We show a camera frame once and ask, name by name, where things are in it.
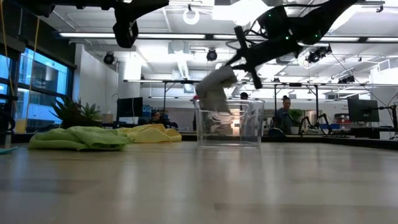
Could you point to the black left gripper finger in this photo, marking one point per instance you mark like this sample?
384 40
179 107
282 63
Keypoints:
149 4

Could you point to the grey microfiber towel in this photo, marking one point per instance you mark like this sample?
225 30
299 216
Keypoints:
214 90

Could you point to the green microfiber towel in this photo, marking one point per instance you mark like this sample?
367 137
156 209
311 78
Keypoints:
81 138

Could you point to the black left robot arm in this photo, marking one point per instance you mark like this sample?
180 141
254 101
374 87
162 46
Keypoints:
77 3

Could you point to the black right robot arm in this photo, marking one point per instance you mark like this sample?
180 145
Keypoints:
311 21

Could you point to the background black robot arm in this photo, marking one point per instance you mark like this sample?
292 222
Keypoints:
323 119

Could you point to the yellow microfiber towel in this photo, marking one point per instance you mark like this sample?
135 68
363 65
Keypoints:
152 133

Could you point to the clear plastic bin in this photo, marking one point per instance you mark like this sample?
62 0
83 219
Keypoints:
248 133

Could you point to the background potted plant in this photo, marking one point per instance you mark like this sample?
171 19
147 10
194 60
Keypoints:
294 115

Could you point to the background black metal rig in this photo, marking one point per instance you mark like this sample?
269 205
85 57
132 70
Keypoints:
316 102

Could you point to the black computer monitor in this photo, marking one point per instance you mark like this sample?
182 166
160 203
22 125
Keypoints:
130 107
363 110

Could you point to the potted succulent plant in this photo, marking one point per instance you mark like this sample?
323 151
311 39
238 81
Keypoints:
73 116

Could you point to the black ceiling camera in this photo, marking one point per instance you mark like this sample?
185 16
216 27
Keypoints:
109 58
346 80
211 55
317 55

